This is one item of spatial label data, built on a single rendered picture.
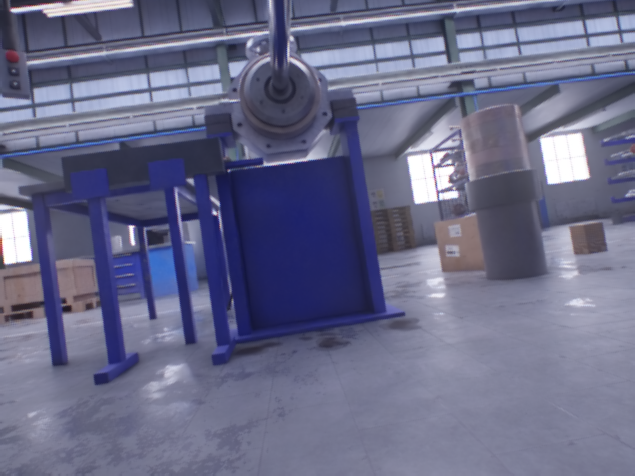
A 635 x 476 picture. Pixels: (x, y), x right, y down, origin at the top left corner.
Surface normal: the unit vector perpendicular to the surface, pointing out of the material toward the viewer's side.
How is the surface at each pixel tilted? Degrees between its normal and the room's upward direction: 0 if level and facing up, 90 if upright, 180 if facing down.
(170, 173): 90
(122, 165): 90
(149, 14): 90
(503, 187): 90
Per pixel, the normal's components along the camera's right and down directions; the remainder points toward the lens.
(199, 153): 0.07, -0.05
